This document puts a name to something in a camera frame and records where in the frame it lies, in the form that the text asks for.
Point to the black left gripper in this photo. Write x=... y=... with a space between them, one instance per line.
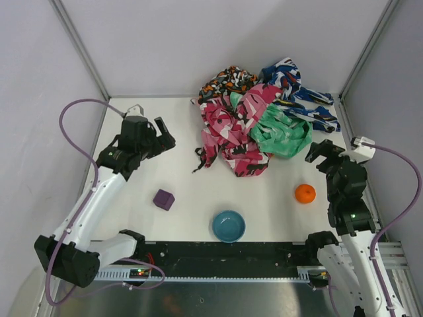
x=156 y=142

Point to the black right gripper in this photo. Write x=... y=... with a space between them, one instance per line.
x=329 y=158

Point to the pink camouflage cloth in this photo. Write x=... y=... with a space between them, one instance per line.
x=227 y=130

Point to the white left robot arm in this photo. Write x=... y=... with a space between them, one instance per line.
x=70 y=253

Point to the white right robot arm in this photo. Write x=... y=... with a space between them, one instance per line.
x=350 y=255

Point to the green tie-dye cloth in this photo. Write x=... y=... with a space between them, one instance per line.
x=263 y=127

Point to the orange black camouflage cloth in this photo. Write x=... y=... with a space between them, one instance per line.
x=231 y=79

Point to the blue patterned cloth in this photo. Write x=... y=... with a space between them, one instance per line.
x=298 y=101

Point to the orange fruit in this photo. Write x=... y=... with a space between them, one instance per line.
x=305 y=193

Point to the purple cube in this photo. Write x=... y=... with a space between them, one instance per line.
x=163 y=199

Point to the blue ceramic bowl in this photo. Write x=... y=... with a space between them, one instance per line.
x=228 y=226

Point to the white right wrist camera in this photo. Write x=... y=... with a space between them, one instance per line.
x=362 y=149

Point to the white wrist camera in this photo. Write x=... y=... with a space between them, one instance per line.
x=362 y=149
x=135 y=111

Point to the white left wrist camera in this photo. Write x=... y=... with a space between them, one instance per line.
x=135 y=111

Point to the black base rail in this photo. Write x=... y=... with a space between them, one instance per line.
x=240 y=259

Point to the grey cable duct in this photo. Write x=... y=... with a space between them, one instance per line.
x=121 y=273

